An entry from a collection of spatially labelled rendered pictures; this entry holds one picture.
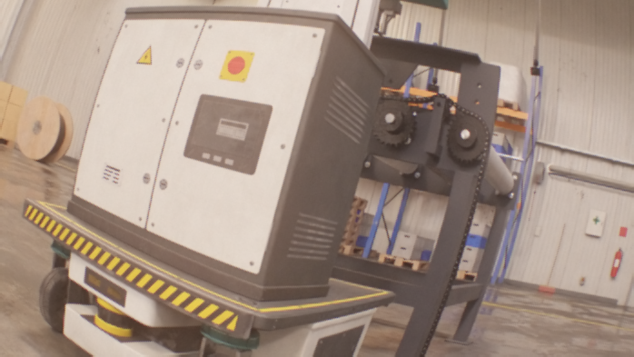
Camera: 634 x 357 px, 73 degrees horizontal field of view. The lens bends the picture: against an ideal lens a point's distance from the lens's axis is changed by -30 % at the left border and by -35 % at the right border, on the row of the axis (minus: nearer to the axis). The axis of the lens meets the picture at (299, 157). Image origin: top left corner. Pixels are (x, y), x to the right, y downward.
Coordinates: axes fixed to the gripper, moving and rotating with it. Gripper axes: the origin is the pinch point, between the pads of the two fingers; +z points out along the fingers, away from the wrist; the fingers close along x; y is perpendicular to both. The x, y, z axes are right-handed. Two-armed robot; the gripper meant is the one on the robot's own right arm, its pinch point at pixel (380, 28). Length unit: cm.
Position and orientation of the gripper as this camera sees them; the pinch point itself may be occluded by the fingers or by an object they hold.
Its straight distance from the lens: 213.5
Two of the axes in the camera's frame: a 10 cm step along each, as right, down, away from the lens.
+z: -2.6, 9.6, -0.9
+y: -5.0, -2.1, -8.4
